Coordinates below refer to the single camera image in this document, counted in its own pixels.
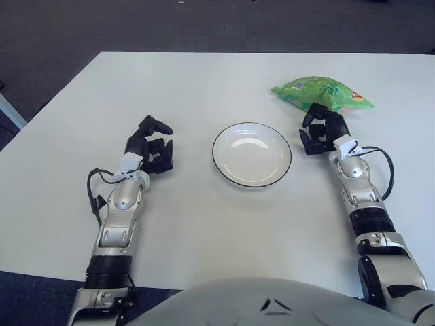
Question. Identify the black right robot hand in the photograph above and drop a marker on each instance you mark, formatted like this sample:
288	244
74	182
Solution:
334	127

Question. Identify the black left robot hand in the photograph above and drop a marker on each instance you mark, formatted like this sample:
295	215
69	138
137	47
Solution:
136	144

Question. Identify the green snack bag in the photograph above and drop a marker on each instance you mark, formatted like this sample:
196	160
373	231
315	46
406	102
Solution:
316	90

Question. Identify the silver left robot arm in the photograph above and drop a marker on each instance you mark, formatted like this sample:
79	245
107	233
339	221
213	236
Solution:
124	200

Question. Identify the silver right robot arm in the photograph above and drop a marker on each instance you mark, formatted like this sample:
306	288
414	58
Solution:
357	169

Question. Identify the white plate with black rim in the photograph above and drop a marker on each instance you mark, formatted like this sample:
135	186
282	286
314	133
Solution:
251	159

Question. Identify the white table leg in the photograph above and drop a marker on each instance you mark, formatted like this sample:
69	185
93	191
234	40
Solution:
13	113

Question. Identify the grey robot torso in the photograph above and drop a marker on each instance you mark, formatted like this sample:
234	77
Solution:
272	299

